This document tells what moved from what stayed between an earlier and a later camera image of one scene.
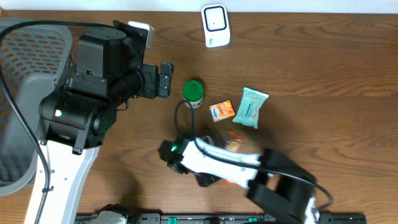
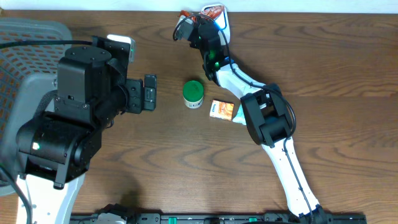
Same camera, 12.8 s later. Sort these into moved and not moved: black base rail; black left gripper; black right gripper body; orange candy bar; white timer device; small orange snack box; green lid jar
Moved: black right gripper body; black left gripper; orange candy bar
Not moved: green lid jar; white timer device; black base rail; small orange snack box
